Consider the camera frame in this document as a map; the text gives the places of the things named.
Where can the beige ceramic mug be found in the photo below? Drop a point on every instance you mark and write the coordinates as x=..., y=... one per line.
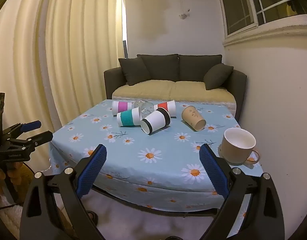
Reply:
x=233, y=152

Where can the person's left hand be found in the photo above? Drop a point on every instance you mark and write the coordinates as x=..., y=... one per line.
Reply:
x=13, y=173

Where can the black banded paper cup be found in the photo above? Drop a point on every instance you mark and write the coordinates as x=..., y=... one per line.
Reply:
x=156, y=121

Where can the dark grey sofa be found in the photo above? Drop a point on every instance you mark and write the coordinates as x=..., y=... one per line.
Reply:
x=111, y=80

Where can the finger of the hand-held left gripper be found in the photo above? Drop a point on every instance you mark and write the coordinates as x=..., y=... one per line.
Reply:
x=31, y=125
x=41, y=137

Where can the white framed window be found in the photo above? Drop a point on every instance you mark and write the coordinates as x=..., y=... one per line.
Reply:
x=243, y=5

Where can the cream curtain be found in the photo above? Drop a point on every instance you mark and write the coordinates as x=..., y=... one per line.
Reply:
x=68, y=55

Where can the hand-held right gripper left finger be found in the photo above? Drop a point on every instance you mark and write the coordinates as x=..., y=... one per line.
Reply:
x=92, y=172

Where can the blue daisy tablecloth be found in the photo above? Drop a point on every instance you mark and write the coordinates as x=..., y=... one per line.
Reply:
x=168, y=150

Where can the yellow sofa seat cover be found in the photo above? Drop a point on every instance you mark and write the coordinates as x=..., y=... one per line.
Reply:
x=168, y=87

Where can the clear glass cup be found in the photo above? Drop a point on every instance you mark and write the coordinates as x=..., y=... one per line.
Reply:
x=144, y=106

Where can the dark grey throw pillow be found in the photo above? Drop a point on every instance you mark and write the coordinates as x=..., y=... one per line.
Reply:
x=217, y=76
x=133, y=71

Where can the dark grey back cushion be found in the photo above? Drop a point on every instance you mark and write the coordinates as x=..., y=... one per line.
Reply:
x=198, y=66
x=161, y=66

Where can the purple banded paper cup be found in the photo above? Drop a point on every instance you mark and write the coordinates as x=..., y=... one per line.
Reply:
x=123, y=106

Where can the brown paper cup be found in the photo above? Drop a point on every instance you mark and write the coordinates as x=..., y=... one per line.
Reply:
x=192, y=116

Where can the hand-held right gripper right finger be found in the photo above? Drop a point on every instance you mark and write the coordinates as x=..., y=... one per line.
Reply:
x=214, y=172

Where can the dark slipper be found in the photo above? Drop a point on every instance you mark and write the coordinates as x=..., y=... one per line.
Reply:
x=92, y=216

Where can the white fluffy rug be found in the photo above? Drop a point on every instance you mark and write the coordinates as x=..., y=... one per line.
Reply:
x=8, y=215

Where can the teal banded paper cup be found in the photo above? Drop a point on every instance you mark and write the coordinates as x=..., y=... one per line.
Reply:
x=128, y=118

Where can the red banded paper cup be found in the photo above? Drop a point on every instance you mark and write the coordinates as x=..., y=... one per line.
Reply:
x=166, y=105

